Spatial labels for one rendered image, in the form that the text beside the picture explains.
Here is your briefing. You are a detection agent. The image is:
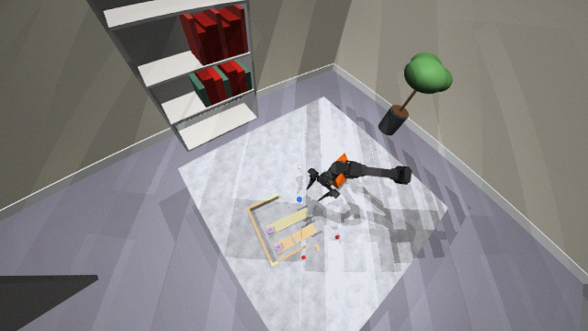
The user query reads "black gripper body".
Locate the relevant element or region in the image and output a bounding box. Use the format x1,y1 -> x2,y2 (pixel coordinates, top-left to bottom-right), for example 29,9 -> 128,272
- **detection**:
307,168 -> 340,199

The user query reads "light wooden strip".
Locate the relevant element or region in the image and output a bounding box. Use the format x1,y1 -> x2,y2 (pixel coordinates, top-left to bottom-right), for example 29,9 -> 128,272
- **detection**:
299,224 -> 317,240

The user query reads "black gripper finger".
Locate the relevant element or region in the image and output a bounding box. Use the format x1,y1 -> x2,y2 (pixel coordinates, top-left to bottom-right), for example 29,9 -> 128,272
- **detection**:
318,192 -> 333,201
306,175 -> 316,190

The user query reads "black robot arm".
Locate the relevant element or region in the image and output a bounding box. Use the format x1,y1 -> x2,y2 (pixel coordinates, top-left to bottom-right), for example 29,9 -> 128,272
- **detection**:
317,160 -> 412,187

